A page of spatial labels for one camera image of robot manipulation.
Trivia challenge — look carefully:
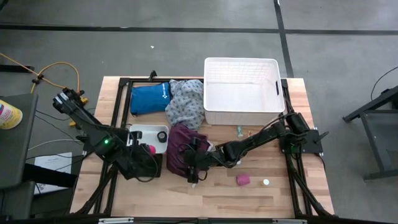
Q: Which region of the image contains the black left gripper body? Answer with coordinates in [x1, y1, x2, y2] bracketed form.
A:
[124, 146, 159, 181]

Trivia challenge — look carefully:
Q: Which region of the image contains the grey patterned hospital gown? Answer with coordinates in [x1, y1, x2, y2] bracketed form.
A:
[164, 78, 206, 130]

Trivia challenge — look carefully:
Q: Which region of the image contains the pink bandage roll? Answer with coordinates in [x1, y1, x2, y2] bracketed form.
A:
[236, 174, 251, 187]

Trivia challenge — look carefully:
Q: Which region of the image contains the dark grey cart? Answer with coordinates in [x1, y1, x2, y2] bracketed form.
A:
[0, 92, 78, 220]

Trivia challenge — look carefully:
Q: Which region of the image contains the black floor bar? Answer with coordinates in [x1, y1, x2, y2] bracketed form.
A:
[0, 64, 35, 73]

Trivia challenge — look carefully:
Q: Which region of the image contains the silver aluminium bracket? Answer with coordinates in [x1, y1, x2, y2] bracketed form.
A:
[272, 218, 308, 224]
[98, 217, 135, 224]

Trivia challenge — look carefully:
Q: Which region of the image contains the small white plastic bin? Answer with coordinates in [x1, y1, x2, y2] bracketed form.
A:
[128, 124, 170, 155]

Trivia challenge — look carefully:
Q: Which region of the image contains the white paper sheet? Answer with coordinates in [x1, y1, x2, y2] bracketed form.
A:
[33, 151, 73, 195]

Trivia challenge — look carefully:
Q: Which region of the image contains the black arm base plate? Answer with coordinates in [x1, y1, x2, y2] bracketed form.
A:
[279, 129, 324, 155]
[81, 127, 128, 153]

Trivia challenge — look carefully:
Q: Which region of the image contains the blue fabric pouch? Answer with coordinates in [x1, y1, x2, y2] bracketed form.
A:
[129, 82, 172, 116]

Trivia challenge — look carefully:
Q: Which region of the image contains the yellow labelled canister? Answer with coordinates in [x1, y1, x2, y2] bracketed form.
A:
[0, 99, 24, 130]

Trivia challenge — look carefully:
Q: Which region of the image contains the large white perforated basket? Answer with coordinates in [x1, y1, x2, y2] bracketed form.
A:
[203, 57, 286, 126]

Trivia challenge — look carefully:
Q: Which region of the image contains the black metal stand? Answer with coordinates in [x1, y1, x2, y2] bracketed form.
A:
[343, 85, 398, 182]

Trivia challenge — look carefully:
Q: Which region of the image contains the black aluminium table frame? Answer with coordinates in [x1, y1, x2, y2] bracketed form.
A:
[70, 70, 335, 218]

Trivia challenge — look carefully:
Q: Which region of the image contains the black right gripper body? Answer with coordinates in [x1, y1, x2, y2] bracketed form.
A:
[183, 136, 215, 184]

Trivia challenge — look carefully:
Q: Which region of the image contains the yellow extension cable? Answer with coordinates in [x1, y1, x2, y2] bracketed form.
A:
[0, 52, 90, 128]

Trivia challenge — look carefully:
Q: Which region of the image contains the dark purple cloth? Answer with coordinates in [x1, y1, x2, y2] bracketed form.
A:
[165, 122, 212, 180]

